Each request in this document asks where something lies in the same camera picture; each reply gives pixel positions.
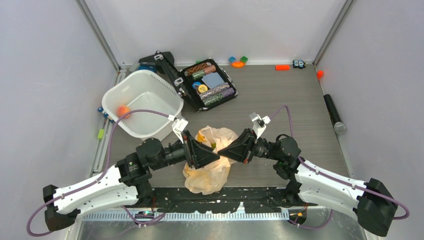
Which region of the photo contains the black poker chip case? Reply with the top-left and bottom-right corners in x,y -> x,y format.
138,50 -> 238,112

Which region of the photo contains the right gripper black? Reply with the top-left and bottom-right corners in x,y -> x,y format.
218,128 -> 282,164

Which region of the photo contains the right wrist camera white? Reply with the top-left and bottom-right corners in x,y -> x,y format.
249,112 -> 271,139

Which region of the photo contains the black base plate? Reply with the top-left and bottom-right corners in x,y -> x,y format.
120,186 -> 319,215

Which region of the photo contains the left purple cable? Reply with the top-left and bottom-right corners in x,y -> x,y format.
26,109 -> 176,238

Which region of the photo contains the white plastic basin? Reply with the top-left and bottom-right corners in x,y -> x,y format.
101,70 -> 184,140

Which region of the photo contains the green clip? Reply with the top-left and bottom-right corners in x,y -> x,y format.
97,129 -> 105,140

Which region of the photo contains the blue toy cube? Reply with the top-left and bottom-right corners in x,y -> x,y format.
228,56 -> 236,63

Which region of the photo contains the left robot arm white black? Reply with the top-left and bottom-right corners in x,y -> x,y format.
43,130 -> 220,232

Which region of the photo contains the green toy cube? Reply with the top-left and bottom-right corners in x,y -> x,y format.
240,56 -> 248,63

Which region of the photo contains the orange corner piece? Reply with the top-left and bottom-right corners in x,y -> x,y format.
316,70 -> 324,80

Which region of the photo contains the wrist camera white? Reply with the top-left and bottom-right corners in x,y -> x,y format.
249,112 -> 271,139
172,117 -> 189,144

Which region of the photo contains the small toy car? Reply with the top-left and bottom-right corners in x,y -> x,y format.
292,59 -> 307,69

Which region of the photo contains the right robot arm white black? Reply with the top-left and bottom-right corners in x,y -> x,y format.
218,128 -> 399,237

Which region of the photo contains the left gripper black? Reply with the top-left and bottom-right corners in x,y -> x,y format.
150,130 -> 220,171

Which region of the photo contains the orange fake peach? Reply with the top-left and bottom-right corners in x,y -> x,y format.
116,105 -> 131,119

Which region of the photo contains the translucent plastic bag banana print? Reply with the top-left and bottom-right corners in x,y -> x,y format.
182,125 -> 238,195

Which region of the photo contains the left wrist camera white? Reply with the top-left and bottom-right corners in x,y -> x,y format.
172,117 -> 189,144

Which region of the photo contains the black microphone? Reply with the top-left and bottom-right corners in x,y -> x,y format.
323,94 -> 347,135

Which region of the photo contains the orange block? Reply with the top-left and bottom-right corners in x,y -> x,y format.
275,64 -> 291,71

